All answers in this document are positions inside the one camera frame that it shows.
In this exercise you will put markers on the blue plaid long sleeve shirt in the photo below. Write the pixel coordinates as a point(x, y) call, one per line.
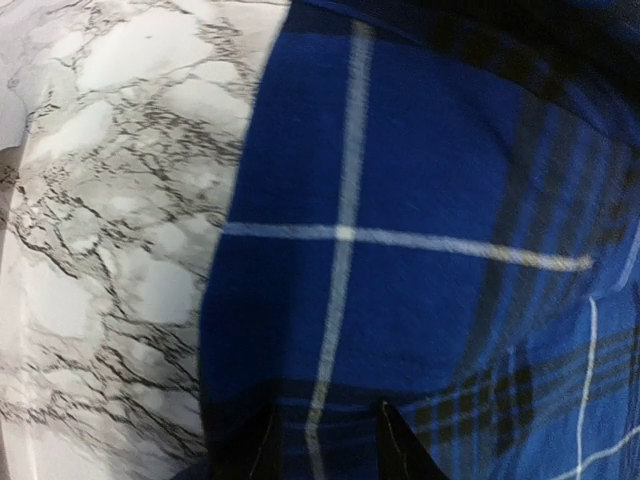
point(437, 206)

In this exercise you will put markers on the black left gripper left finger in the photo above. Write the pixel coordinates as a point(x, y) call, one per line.
point(251, 450)

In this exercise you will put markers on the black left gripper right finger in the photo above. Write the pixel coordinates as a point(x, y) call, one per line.
point(400, 454)

